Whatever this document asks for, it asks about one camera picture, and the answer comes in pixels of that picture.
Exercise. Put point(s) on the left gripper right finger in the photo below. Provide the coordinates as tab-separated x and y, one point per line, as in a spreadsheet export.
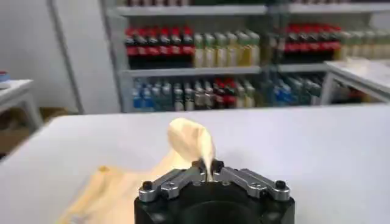
256	182

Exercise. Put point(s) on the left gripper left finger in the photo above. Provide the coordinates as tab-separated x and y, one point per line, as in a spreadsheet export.
170	182

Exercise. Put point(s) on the cream yellow shirt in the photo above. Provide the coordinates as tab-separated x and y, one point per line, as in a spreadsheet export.
189	137

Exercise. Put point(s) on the shelf rack with bottles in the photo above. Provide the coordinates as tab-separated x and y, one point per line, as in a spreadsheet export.
189	51
304	45

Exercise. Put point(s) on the white cluttered side table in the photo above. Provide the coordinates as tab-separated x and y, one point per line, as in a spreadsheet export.
15	89

